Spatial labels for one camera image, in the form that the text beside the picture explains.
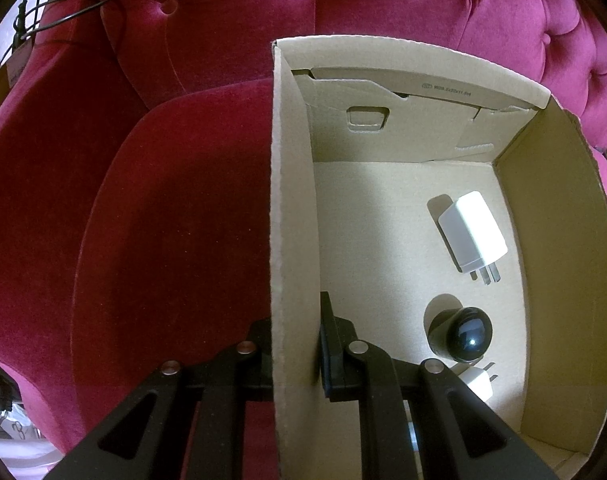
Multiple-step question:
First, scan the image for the large white charger plug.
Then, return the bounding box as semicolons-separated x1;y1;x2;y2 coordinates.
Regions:
437;191;509;286

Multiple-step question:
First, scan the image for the small white charger plug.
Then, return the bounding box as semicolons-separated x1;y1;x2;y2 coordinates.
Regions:
451;360;499;403

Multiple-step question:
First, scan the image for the black glossy ball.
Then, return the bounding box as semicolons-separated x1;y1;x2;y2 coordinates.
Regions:
428;305;494;363

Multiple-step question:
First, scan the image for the cardboard box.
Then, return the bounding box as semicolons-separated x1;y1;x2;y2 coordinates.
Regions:
270;35;607;480

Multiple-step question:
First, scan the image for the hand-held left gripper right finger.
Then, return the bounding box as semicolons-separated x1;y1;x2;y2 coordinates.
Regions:
319;291;559;480

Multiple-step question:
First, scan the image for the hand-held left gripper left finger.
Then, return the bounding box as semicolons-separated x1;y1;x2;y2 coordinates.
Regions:
46;317;275;480

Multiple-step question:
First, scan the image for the pink velvet tufted armchair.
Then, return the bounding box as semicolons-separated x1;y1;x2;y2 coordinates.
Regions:
0;0;607;480

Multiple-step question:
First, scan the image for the brown board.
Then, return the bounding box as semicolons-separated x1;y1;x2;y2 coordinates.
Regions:
0;42;34;116

